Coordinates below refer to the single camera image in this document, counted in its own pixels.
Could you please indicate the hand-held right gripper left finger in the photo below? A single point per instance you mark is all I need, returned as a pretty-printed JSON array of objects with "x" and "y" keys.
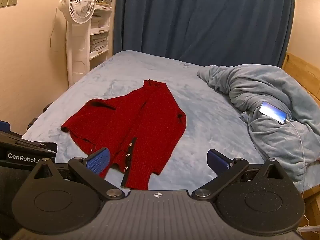
[{"x": 98, "y": 161}]

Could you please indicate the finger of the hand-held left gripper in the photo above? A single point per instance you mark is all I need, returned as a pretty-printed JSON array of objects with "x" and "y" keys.
[{"x": 3, "y": 125}]

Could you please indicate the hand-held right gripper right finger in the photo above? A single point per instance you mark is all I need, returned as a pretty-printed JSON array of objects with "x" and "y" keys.
[{"x": 217, "y": 161}]

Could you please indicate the red knitted cardigan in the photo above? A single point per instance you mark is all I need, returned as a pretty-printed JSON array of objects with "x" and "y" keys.
[{"x": 140, "y": 120}]

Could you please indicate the smartphone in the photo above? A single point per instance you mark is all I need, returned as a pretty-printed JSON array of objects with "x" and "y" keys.
[{"x": 272, "y": 112}]

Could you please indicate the grey-blue fleece blanket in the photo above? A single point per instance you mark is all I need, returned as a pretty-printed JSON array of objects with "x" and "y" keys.
[{"x": 250, "y": 85}]

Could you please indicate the bed with light blue sheet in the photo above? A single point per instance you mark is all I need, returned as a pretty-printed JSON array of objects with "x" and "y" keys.
[{"x": 150, "y": 65}]

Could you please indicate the white shelf unit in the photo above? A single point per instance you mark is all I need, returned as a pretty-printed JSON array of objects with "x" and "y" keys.
[{"x": 100, "y": 31}]

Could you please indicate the dark blue curtain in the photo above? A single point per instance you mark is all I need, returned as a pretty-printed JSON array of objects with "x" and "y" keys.
[{"x": 200, "y": 17}]

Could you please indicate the white standing fan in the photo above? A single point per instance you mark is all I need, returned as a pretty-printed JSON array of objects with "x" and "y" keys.
[{"x": 80, "y": 0}]

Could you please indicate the wooden bed frame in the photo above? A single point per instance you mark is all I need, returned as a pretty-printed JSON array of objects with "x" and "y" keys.
[{"x": 305, "y": 72}]

